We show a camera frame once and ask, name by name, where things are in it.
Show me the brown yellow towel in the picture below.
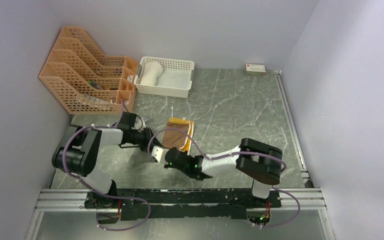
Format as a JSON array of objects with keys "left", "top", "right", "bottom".
[{"left": 162, "top": 117, "right": 195, "bottom": 153}]

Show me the cream white towel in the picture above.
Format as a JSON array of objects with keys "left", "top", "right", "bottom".
[{"left": 140, "top": 61, "right": 164, "bottom": 86}]

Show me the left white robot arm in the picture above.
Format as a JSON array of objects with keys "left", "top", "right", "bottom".
[{"left": 51, "top": 111, "right": 160, "bottom": 208}]

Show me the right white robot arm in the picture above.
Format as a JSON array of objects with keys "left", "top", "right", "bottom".
[{"left": 151, "top": 138, "right": 287, "bottom": 207}]

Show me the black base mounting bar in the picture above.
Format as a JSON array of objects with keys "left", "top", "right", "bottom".
[{"left": 84, "top": 188, "right": 282, "bottom": 221}]

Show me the white plastic basket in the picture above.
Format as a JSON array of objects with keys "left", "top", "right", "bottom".
[{"left": 133, "top": 56, "right": 195, "bottom": 98}]

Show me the orange plastic file organizer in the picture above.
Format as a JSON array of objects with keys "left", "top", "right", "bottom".
[{"left": 39, "top": 26, "right": 139, "bottom": 115}]

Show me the small white red box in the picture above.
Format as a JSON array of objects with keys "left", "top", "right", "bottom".
[{"left": 245, "top": 63, "right": 267, "bottom": 75}]

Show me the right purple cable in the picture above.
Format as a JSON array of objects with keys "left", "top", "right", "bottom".
[{"left": 147, "top": 128, "right": 302, "bottom": 229}]

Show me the purple cable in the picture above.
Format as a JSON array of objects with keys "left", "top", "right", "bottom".
[
  {"left": 147, "top": 128, "right": 302, "bottom": 229},
  {"left": 62, "top": 98, "right": 152, "bottom": 232}
]

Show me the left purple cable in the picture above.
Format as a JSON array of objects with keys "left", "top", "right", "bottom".
[{"left": 62, "top": 98, "right": 152, "bottom": 232}]

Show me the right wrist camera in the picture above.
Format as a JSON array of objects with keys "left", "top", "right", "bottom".
[{"left": 151, "top": 146, "right": 168, "bottom": 164}]

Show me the aluminium frame rail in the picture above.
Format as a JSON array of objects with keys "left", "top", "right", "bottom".
[{"left": 27, "top": 71, "right": 335, "bottom": 240}]

